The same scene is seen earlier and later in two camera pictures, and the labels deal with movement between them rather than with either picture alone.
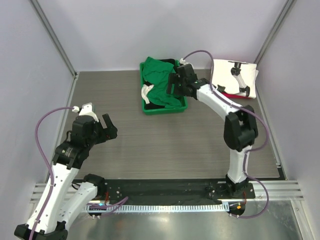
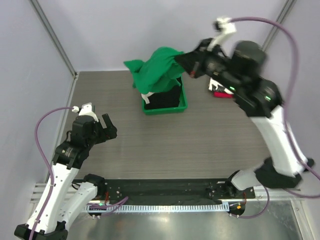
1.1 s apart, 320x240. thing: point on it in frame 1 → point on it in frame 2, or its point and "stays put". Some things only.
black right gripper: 173,78 → 192,61
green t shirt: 156,72 → 160,70
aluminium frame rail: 278,190 stays put
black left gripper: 107,133 stays put
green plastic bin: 147,111 stays put
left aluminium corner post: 54,38 stays put
